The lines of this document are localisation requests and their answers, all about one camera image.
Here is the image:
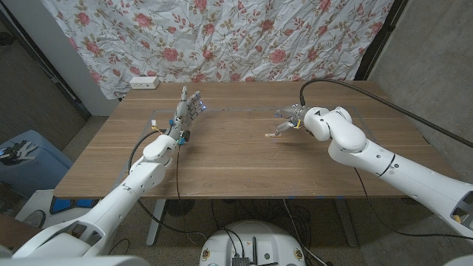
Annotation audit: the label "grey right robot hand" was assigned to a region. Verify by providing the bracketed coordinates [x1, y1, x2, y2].
[273, 103, 310, 136]

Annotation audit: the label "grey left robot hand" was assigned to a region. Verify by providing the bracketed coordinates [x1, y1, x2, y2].
[165, 85, 206, 146]

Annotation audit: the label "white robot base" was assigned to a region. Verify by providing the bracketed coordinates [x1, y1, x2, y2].
[198, 220, 306, 266]

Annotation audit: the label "white power strip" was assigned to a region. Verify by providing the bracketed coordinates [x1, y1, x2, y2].
[129, 76, 160, 90]

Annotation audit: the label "floral rose backdrop cloth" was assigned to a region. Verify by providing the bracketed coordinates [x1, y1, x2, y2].
[39, 0, 395, 100]

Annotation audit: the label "black round floor fan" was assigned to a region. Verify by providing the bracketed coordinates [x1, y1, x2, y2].
[165, 199, 196, 217]

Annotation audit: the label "black backdrop stand pole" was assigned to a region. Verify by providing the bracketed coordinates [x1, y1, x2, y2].
[354, 0, 409, 81]

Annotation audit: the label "white table leg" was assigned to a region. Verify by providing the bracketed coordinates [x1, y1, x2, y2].
[146, 198, 167, 247]

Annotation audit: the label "grey table leg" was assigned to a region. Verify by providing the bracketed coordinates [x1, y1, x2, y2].
[334, 198, 358, 248]

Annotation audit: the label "blue plastic bin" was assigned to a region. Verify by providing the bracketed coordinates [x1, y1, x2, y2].
[0, 129, 74, 199]

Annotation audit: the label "black module with antenna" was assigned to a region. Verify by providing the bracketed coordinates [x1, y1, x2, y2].
[231, 236, 279, 266]

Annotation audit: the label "black and white gloves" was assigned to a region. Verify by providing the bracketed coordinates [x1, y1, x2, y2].
[0, 140, 39, 166]

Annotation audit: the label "grey shoe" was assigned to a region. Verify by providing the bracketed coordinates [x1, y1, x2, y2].
[22, 209, 47, 228]

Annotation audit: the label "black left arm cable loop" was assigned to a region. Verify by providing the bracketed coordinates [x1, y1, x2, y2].
[127, 129, 166, 174]

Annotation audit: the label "thin black left hand cable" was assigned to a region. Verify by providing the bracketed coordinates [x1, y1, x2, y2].
[175, 143, 208, 241]

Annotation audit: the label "thin black hand cable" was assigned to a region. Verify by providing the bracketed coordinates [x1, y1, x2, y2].
[353, 168, 473, 239]
[175, 143, 208, 241]

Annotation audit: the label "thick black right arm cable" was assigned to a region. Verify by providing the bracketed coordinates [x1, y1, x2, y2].
[299, 78, 473, 149]

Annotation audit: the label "thin black right hand cable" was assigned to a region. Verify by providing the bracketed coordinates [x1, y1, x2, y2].
[353, 168, 473, 239]

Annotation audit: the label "white floor cable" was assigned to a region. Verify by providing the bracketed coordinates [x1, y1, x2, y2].
[282, 198, 330, 266]

